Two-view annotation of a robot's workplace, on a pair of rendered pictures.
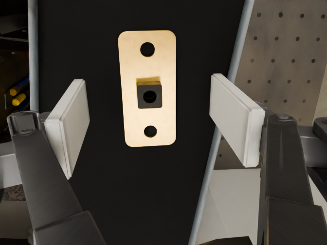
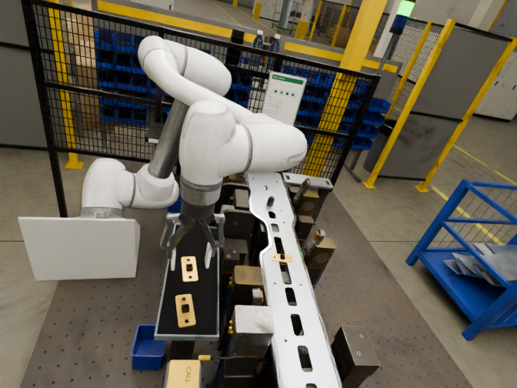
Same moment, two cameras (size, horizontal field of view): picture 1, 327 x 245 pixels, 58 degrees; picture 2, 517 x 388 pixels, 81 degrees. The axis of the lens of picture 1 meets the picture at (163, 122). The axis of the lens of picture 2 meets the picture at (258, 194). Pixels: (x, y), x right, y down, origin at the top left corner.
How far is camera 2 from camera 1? 0.67 m
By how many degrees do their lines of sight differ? 40
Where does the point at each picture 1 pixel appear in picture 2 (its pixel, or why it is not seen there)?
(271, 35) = (80, 366)
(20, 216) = (226, 244)
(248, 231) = (122, 238)
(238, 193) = (117, 260)
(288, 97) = (68, 325)
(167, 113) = (184, 264)
